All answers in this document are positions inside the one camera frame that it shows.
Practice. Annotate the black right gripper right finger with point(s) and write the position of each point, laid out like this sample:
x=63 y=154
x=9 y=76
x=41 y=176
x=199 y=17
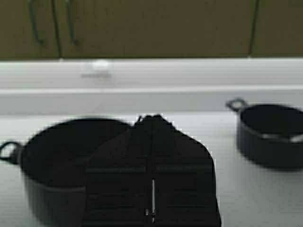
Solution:
x=185 y=180

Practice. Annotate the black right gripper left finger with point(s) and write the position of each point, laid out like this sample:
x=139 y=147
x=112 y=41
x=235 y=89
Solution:
x=116 y=178

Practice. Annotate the large dark grey pot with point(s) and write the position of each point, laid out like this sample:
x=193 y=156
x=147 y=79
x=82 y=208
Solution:
x=53 y=164

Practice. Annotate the small dark grey pot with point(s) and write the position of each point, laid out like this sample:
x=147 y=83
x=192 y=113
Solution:
x=269 y=135

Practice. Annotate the metal right door handle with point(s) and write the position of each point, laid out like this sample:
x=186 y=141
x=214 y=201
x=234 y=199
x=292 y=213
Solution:
x=73 y=38

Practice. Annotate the metal door handle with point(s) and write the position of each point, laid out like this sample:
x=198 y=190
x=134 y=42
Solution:
x=33 y=20
x=73 y=38

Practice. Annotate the metal left door handle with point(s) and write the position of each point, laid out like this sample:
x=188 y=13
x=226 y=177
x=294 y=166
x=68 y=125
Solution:
x=33 y=20

